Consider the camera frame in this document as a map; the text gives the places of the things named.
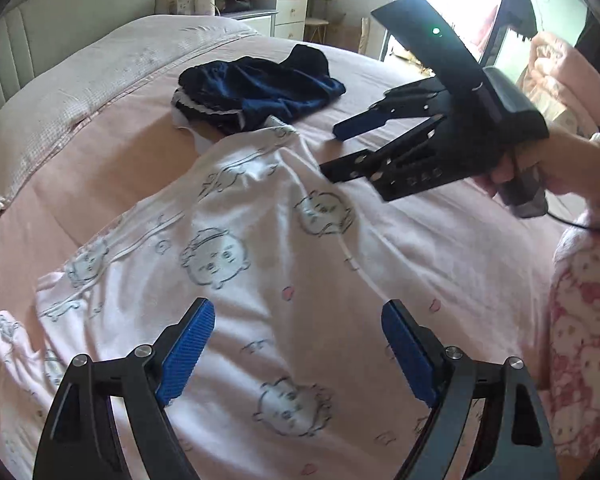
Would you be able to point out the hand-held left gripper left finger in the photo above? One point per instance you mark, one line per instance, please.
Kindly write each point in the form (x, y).
(187, 350)

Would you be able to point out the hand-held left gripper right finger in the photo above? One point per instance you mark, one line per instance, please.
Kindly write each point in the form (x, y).
(407, 355)

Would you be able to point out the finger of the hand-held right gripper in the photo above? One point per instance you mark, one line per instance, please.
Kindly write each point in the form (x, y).
(350, 166)
(360, 122)

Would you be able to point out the pink cartoon print pajama pants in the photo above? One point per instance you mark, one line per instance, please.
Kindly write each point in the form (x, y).
(280, 260)

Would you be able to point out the person's right hand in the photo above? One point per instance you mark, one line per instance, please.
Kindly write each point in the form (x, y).
(565, 165)

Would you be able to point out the pink fluffy cloth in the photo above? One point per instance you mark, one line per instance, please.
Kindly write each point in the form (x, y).
(555, 75)

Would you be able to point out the navy blue shorts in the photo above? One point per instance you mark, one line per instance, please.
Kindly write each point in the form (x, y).
(265, 90)

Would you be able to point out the small stool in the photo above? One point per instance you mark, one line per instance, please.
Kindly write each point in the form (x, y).
(318, 27)

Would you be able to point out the person's pink printed fleece pajamas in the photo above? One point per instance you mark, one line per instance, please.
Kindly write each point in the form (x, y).
(585, 335)

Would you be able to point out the grey padded headboard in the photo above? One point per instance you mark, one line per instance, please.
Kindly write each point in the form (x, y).
(55, 20)

